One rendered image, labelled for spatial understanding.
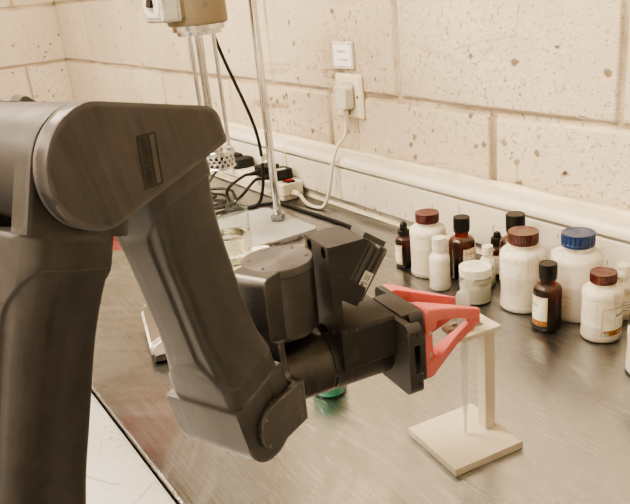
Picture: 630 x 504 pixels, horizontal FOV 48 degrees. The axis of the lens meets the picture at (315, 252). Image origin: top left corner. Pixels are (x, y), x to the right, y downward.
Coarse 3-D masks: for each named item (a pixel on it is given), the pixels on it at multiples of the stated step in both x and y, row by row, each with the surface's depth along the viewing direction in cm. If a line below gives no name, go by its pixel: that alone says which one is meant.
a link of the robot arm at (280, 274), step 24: (264, 264) 55; (288, 264) 55; (312, 264) 56; (240, 288) 54; (264, 288) 52; (288, 288) 54; (312, 288) 56; (264, 312) 53; (288, 312) 55; (312, 312) 57; (264, 336) 54; (288, 336) 56; (288, 384) 55; (264, 408) 51; (288, 408) 53; (264, 432) 51; (288, 432) 54
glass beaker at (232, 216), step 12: (216, 204) 99; (228, 204) 100; (240, 204) 99; (216, 216) 94; (228, 216) 94; (240, 216) 95; (228, 228) 95; (240, 228) 95; (228, 240) 95; (240, 240) 96; (228, 252) 96; (240, 252) 96; (240, 264) 97
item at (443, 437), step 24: (480, 336) 66; (480, 360) 69; (480, 384) 70; (480, 408) 71; (432, 432) 72; (456, 432) 72; (480, 432) 71; (504, 432) 71; (456, 456) 68; (480, 456) 68
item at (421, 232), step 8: (424, 208) 110; (432, 208) 110; (416, 216) 108; (424, 216) 107; (432, 216) 107; (416, 224) 109; (424, 224) 107; (432, 224) 107; (440, 224) 108; (416, 232) 108; (424, 232) 107; (432, 232) 107; (440, 232) 107; (416, 240) 108; (424, 240) 107; (416, 248) 108; (424, 248) 108; (416, 256) 109; (424, 256) 108; (416, 264) 110; (424, 264) 109; (416, 272) 110; (424, 272) 109
